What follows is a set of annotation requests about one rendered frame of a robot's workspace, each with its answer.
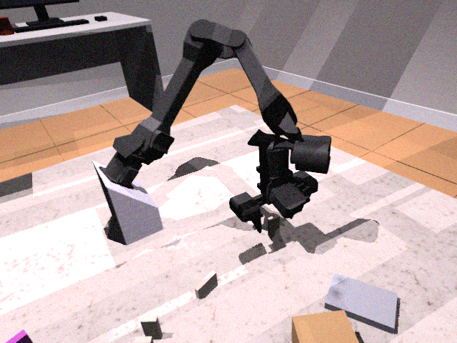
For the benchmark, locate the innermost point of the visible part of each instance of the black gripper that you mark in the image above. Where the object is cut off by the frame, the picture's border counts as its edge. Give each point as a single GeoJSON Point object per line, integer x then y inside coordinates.
{"type": "Point", "coordinates": [247, 208]}

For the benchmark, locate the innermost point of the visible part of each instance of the orange rectangular block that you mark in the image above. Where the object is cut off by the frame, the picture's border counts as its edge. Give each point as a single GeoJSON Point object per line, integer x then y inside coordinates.
{"type": "Point", "coordinates": [325, 327]}

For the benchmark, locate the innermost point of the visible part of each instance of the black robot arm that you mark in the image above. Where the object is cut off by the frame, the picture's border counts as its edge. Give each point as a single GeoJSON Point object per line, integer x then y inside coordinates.
{"type": "Point", "coordinates": [205, 41]}

